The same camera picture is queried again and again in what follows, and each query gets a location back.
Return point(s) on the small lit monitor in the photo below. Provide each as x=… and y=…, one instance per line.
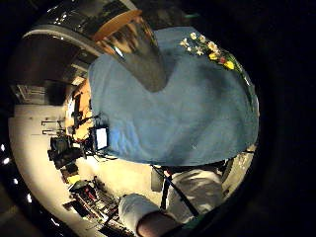
x=101, y=138

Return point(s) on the shiny metallic cone vase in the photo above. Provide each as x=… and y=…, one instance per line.
x=138, y=56

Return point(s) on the orange wooden furniture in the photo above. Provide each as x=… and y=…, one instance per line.
x=84, y=108

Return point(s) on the the person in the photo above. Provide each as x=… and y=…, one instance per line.
x=200, y=191

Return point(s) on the artificial flower bouquet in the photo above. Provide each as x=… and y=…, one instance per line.
x=214, y=52

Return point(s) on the yellow box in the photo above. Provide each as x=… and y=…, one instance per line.
x=73, y=179

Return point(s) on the cluttered equipment cart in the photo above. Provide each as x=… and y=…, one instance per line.
x=94, y=202

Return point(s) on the black camera equipment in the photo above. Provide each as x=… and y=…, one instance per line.
x=64, y=151

